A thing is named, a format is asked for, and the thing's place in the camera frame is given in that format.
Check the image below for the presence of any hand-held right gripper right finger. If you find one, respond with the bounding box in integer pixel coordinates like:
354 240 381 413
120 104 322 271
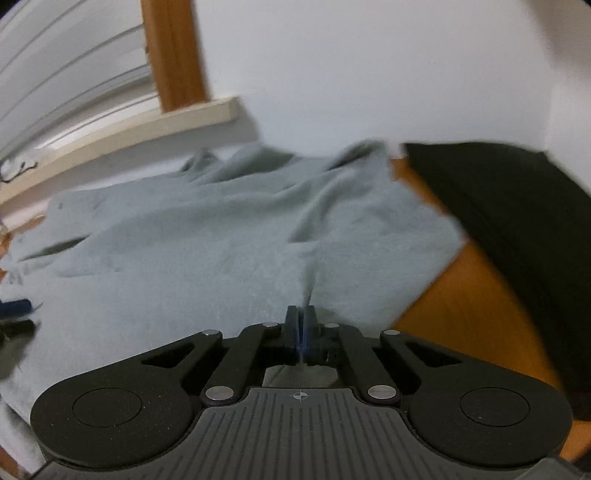
300 305 456 407

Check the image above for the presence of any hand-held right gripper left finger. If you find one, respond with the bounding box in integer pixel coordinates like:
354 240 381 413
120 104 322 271
141 305 301 407

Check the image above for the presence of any white window blind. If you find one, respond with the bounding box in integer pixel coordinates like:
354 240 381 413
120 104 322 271
0 0 160 163

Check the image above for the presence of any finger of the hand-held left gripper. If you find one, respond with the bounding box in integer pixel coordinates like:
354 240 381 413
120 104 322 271
0 319 36 345
0 298 33 320

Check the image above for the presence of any grey printed t-shirt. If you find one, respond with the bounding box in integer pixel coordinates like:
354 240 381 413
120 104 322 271
0 140 467 476

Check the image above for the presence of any pale wooden window sill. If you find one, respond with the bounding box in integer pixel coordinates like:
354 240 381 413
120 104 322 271
0 95 242 206

